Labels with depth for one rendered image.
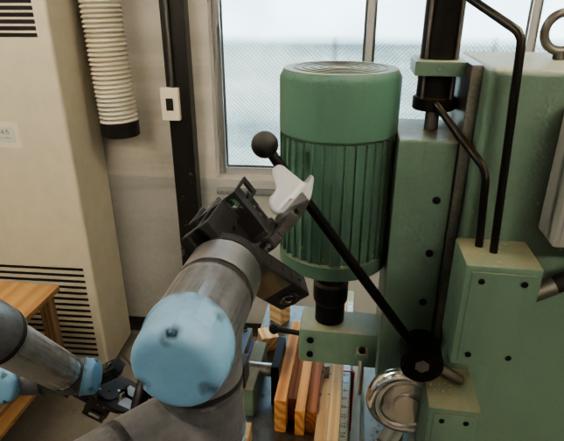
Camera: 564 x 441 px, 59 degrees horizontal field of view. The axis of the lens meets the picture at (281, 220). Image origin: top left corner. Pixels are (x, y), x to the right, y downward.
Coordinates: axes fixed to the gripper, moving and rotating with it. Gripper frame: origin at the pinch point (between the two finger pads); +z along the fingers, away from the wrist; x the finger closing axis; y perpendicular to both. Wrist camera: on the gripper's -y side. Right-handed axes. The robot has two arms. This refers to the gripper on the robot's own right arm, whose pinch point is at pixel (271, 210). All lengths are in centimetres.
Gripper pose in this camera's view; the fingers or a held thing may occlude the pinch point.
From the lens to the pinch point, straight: 69.4
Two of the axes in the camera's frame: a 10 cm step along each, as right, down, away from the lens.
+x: -7.8, 5.2, 3.6
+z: 1.5, -4.0, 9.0
